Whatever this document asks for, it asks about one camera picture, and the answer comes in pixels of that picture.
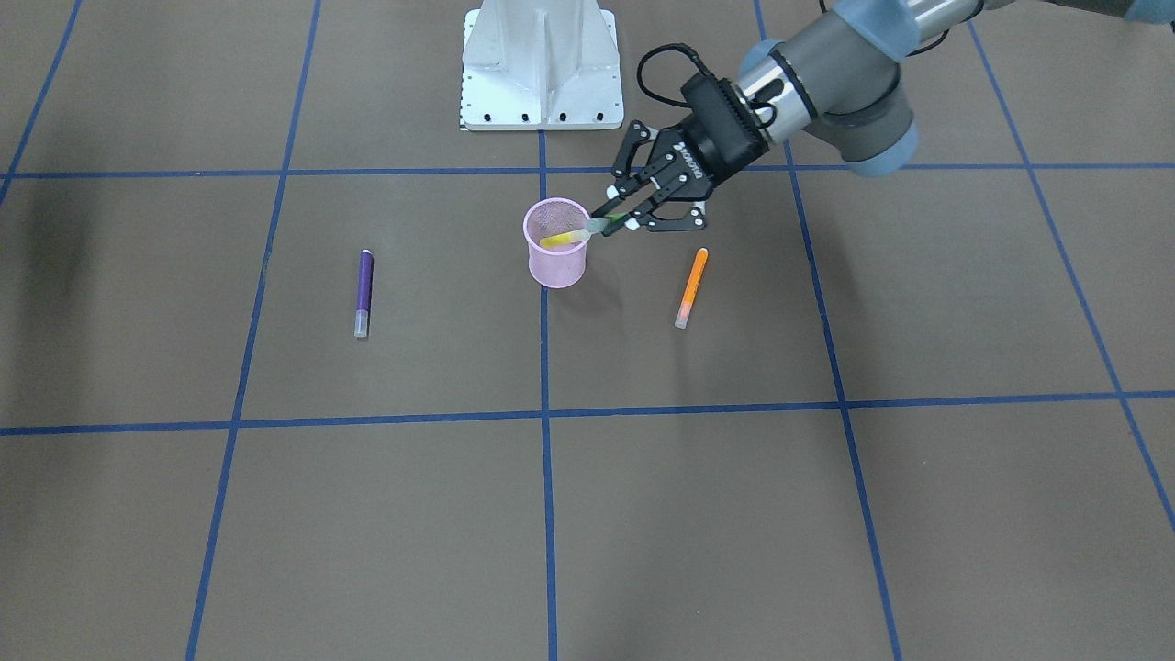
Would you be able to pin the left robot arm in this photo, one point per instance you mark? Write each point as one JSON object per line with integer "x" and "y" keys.
{"x": 839, "y": 79}

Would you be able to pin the orange highlighter pen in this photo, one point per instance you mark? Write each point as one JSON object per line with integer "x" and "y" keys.
{"x": 691, "y": 288}

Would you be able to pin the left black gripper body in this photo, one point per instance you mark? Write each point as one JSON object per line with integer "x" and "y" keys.
{"x": 710, "y": 152}

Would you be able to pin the green highlighter pen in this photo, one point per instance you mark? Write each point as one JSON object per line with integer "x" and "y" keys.
{"x": 574, "y": 235}

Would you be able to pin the purple highlighter pen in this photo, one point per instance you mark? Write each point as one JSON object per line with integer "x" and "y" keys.
{"x": 365, "y": 279}

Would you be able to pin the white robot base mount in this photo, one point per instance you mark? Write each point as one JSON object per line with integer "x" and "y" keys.
{"x": 540, "y": 66}

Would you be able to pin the pink mesh pen holder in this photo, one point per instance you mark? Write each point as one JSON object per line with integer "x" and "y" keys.
{"x": 559, "y": 269}

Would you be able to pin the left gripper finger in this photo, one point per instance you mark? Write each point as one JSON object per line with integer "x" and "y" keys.
{"x": 676, "y": 206}
{"x": 646, "y": 157}

